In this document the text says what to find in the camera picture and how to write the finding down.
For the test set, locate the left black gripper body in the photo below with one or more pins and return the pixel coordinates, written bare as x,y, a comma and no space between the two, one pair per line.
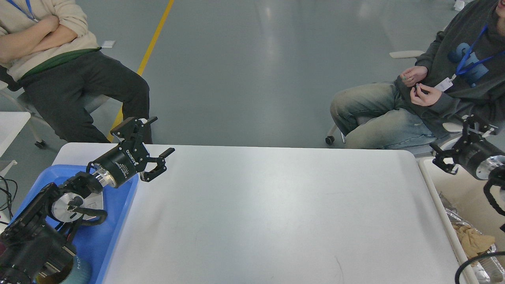
121,163

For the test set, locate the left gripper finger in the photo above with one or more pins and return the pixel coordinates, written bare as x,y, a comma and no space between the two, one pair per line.
148,176
132,129

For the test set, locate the teal green mug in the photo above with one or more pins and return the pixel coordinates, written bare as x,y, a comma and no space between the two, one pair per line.
77,272

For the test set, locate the white office chair left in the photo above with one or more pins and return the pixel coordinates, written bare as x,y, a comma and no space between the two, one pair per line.
89,101

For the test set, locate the blue plastic tray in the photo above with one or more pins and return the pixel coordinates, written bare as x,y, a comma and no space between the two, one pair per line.
95,244

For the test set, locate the brown paper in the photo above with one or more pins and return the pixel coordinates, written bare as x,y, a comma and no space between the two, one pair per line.
473,242

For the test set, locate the person in beige sweater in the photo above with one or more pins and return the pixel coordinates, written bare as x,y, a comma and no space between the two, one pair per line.
47,48

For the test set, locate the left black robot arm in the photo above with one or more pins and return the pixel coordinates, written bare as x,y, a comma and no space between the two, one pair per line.
39,241

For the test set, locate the aluminium foil tray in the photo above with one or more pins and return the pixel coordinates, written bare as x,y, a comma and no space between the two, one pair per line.
486,270

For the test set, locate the white side table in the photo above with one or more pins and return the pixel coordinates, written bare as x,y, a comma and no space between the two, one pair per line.
11,123

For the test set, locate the person in dark hoodie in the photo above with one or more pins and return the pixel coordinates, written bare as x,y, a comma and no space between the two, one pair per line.
461,73

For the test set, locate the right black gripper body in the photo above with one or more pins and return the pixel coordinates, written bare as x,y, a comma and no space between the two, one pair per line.
480,159

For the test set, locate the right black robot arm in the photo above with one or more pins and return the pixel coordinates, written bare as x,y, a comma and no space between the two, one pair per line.
443,159

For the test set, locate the square stainless steel tin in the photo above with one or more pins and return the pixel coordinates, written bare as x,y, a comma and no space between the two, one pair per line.
94,201

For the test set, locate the beige waste bin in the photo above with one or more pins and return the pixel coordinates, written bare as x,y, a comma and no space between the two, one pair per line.
466,194

